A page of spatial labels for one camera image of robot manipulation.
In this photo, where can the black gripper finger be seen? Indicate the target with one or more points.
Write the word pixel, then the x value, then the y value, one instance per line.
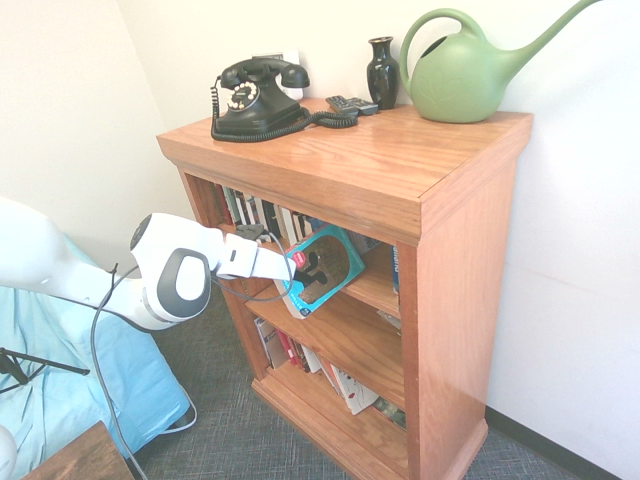
pixel 310 276

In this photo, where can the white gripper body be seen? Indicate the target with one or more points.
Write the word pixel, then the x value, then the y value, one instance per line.
pixel 260 262

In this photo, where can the teal paperback book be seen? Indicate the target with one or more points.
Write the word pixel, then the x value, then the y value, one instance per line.
pixel 332 250

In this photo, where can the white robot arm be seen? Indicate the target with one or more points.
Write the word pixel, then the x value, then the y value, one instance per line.
pixel 165 240

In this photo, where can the thin dark book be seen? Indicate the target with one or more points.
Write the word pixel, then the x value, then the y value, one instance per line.
pixel 273 220

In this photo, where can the white spine paperback book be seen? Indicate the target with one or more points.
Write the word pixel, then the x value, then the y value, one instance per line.
pixel 287 222

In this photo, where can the blue spine book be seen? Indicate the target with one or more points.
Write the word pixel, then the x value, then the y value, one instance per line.
pixel 260 212

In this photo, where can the white and black book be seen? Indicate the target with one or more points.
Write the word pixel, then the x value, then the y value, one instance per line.
pixel 302 225

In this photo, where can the white and blue book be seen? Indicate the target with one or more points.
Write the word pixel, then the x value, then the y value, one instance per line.
pixel 249 210

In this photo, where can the dark green spine book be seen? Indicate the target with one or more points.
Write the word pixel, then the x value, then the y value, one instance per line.
pixel 237 207

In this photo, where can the red paperback book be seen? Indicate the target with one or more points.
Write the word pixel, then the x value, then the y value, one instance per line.
pixel 286 347

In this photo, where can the blue Thailand guidebook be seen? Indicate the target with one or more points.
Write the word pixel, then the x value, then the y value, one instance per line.
pixel 395 267

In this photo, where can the orange white paperback book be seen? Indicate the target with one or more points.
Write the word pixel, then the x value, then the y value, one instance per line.
pixel 329 375

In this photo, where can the white cover paperback book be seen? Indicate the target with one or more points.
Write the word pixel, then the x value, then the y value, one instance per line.
pixel 355 395

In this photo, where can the wooden bookshelf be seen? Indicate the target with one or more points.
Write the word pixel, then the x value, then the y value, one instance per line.
pixel 380 160

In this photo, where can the camouflage cover book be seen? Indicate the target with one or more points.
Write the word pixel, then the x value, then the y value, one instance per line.
pixel 390 412

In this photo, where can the black rotary telephone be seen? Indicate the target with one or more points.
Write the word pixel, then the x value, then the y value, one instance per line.
pixel 245 100

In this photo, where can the black remote control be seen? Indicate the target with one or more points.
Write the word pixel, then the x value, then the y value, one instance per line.
pixel 365 106
pixel 340 103

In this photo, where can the white square alarm clock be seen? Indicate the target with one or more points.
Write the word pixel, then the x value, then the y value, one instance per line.
pixel 292 54

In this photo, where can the black vase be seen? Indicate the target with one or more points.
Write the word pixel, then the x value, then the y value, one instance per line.
pixel 382 75

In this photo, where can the light blue cloth cover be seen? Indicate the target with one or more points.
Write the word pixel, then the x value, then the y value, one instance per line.
pixel 60 350

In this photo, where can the green watering can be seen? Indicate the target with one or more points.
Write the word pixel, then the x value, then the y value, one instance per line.
pixel 450 85

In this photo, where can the dark wooden table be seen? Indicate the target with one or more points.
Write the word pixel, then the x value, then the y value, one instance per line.
pixel 80 457

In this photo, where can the black camera tripod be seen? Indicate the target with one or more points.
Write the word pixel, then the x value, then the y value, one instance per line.
pixel 45 364

